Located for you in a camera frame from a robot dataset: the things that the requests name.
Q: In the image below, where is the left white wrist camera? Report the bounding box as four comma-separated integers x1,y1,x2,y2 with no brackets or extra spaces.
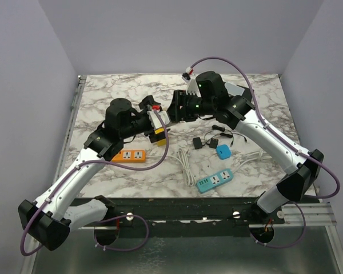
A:
147,110,171,130

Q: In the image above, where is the orange power strip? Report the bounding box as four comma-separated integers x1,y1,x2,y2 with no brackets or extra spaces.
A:
111,150,146,163

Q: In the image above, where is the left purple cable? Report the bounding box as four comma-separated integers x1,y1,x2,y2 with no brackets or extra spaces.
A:
20,110,170,256

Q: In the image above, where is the grey rectangular box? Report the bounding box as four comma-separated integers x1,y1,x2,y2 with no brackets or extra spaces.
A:
225,82,245,96

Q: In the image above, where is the black mat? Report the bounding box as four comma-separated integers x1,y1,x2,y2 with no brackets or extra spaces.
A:
232,85,254,106

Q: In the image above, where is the teal power strip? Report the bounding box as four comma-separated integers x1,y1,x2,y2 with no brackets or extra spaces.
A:
196,168,234,194

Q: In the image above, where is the yellow cube socket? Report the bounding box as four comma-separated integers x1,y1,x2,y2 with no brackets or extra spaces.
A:
154,128,166,147

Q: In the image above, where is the white teal-strip cable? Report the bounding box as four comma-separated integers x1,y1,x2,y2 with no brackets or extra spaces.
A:
233,150,271,174

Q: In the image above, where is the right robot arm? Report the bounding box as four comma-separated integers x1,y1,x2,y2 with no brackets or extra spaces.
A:
167,71,324,223

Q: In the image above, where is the aluminium frame rail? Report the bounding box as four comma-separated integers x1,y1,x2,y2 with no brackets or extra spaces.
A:
33,203,337,229

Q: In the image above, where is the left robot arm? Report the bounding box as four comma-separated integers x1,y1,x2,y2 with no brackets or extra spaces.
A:
18,96,170,256

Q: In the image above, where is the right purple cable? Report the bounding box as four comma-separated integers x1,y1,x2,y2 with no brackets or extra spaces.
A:
193,56,341,251

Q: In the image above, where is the black power adapter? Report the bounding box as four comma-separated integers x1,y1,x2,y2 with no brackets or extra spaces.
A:
192,137,204,150

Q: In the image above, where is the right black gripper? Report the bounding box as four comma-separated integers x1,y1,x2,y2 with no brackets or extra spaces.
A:
167,90,216,123

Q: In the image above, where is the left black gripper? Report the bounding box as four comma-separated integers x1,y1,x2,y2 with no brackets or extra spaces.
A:
121,96,170,142

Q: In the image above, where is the black plug adapter with cable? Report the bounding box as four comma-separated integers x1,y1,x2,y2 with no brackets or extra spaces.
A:
203,124,249,149

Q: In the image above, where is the blue flat charger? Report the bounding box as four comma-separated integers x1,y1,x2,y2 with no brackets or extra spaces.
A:
216,144,232,160

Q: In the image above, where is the purple cable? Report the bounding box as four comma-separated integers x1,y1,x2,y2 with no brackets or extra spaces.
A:
20,110,170,256
193,56,341,251

